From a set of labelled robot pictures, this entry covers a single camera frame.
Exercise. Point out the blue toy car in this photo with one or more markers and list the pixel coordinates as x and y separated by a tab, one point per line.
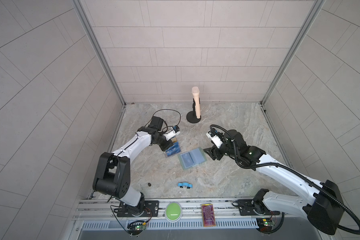
185	185

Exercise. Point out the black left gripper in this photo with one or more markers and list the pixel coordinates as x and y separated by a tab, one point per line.
167	143

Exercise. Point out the right green circuit board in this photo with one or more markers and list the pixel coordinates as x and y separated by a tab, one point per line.
265	225

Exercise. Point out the green circuit board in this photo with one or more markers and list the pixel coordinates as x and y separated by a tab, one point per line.
137	225
265	225

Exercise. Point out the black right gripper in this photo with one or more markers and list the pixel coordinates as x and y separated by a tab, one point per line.
212	150

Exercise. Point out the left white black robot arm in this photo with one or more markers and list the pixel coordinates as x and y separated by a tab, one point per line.
113	173

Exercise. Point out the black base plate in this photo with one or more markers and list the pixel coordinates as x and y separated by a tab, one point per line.
249	207
146	209

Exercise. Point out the blue card in stand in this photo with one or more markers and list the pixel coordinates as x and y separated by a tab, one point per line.
173	150

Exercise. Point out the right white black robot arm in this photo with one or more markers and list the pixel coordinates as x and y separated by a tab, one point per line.
318	202

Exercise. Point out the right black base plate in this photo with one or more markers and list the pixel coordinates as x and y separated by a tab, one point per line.
249	207

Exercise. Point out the purple patterned card box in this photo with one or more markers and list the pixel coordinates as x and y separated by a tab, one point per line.
208	215

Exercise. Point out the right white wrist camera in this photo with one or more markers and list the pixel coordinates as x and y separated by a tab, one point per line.
215	138

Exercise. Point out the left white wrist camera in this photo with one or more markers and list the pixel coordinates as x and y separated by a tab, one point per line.
172	133

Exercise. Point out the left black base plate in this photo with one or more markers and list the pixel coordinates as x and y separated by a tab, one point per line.
146	209

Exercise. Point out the left green circuit board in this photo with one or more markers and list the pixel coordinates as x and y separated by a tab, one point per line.
137	225

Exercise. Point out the green round button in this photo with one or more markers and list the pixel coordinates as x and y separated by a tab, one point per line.
173	212

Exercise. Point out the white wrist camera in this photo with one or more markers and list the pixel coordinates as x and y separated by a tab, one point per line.
172	133
215	138

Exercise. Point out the black round microphone stand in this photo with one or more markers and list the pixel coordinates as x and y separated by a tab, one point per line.
191	116

